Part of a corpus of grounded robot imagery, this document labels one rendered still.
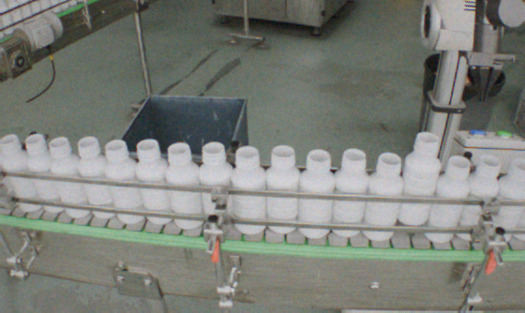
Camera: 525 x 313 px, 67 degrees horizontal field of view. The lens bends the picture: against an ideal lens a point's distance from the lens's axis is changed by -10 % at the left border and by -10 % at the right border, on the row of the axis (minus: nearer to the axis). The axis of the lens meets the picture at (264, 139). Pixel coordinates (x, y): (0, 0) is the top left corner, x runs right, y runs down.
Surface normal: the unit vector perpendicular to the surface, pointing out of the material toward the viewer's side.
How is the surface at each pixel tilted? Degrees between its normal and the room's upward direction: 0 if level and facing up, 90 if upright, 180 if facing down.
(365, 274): 90
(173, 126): 90
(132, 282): 90
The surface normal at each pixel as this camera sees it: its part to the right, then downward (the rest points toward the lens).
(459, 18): -0.11, 0.55
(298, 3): -0.40, 0.51
